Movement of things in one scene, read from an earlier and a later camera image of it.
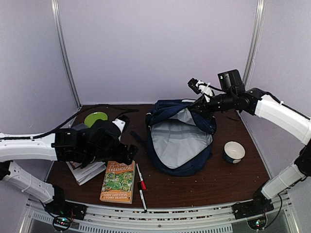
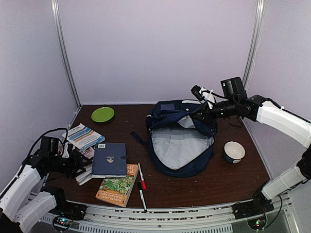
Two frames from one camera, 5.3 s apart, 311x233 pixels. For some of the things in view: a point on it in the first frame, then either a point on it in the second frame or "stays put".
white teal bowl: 233,152 stays put
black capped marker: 142,198 stays put
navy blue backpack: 180,141 stays put
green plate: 92,117 to 102,114
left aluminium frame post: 54,7 stays put
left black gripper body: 119,157 to 66,166
